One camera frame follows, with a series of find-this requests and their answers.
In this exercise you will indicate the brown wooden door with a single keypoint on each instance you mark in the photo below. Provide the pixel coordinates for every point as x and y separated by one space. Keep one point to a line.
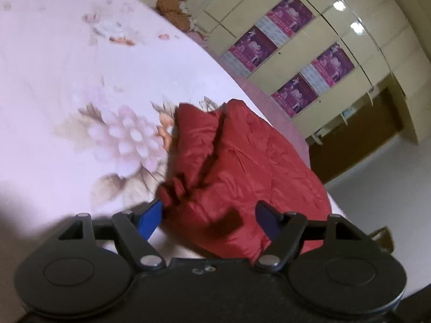
357 134

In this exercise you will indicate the brown striped pillow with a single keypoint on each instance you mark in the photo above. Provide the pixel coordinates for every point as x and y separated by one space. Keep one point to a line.
175 11

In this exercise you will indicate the cream corner shelf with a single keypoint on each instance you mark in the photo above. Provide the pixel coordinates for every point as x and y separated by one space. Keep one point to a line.
346 114

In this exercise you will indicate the red puffer jacket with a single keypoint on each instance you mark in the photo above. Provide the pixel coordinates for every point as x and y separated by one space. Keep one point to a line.
242 175

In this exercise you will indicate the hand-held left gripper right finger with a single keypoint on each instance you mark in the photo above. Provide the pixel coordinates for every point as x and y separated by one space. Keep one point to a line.
269 217

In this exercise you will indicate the cream wardrobe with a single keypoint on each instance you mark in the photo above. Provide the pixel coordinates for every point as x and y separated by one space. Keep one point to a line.
303 23

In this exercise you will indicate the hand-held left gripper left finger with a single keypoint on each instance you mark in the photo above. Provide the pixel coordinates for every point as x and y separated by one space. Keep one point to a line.
151 218

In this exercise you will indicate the purple wall poster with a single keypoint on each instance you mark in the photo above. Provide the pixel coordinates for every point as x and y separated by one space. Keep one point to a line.
290 13
293 97
331 63
251 50

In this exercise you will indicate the floral white bed sheet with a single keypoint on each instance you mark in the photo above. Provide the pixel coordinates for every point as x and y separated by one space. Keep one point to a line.
74 91

